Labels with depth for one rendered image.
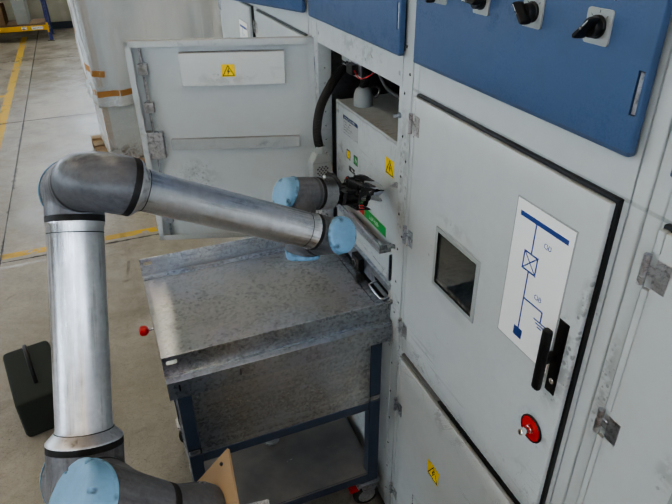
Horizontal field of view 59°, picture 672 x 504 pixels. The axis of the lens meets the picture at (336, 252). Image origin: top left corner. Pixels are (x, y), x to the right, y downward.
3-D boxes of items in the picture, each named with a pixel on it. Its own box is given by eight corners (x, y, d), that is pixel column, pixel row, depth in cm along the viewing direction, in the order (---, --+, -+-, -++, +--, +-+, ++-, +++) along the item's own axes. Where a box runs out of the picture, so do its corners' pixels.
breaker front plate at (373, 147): (392, 294, 184) (399, 149, 160) (335, 226, 223) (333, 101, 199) (396, 293, 185) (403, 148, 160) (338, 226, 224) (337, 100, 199)
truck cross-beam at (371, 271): (395, 311, 184) (396, 295, 181) (332, 234, 228) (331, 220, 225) (410, 307, 186) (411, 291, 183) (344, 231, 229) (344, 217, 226)
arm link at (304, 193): (271, 216, 156) (267, 178, 156) (309, 214, 164) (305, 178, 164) (291, 213, 149) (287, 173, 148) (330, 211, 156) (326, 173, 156)
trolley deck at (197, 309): (170, 401, 162) (166, 384, 159) (144, 285, 212) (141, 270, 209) (391, 340, 184) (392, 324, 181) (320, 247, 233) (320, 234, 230)
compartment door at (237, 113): (163, 232, 236) (127, 37, 198) (321, 226, 238) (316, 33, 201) (159, 240, 230) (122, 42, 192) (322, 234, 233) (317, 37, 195)
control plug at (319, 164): (313, 203, 208) (312, 156, 199) (309, 197, 212) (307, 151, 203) (334, 199, 211) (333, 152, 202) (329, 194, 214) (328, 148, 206)
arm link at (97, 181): (72, 132, 104) (364, 214, 144) (56, 145, 114) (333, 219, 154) (61, 196, 102) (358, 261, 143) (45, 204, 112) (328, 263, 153)
